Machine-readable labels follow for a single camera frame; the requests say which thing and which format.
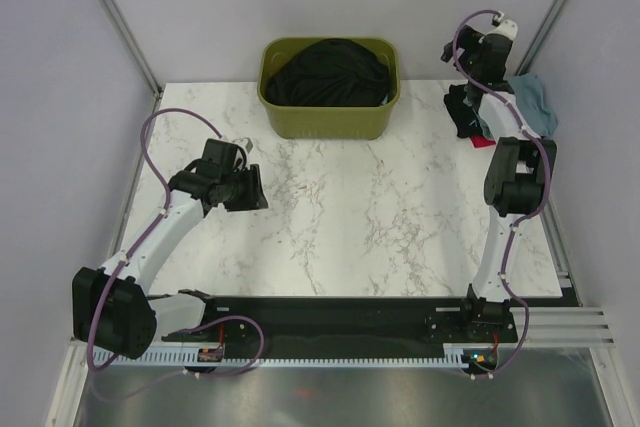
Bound olive green plastic bin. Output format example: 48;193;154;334
257;37;401;140

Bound blue-grey t shirt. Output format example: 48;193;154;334
477;74;558;140

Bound red t shirt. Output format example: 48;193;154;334
470;136;496;149

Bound aluminium frame post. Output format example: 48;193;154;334
516;0;570;75
98;0;163;99

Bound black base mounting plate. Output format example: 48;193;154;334
170;297;518;360

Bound purple cable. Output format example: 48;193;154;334
452;7;557;381
85;107;266;404

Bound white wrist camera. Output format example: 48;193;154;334
490;11;518;42
233;137;254;155

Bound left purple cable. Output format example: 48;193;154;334
85;107;266;404

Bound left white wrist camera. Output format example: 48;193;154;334
233;137;254;155

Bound left aluminium frame post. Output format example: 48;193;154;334
98;0;163;99

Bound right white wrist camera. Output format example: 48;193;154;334
490;11;518;42

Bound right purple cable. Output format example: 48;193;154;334
452;7;557;381

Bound black clothes in bin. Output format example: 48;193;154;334
264;38;391;107

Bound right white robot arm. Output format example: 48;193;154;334
441;20;557;341

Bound black t shirt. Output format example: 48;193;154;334
443;84;485;139

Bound front aluminium rail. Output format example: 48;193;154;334
69;304;617;348

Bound right aluminium frame post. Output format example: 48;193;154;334
516;0;570;75

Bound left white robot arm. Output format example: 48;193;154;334
72;138;268;359

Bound white slotted cable duct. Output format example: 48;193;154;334
111;344;498;369

